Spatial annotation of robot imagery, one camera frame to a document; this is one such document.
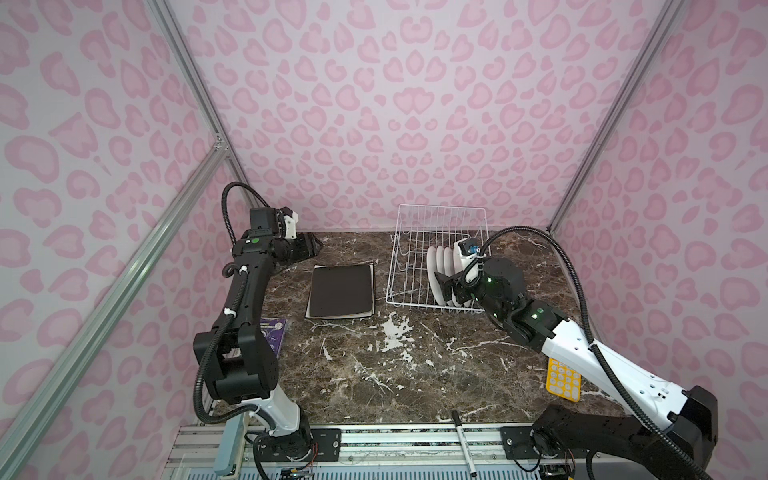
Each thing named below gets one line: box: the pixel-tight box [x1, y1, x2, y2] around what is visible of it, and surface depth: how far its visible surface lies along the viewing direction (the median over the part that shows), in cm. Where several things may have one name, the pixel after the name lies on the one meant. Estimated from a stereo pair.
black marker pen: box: [451, 409, 477, 478], surface depth 74 cm
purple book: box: [260, 317, 287, 358], surface depth 93 cm
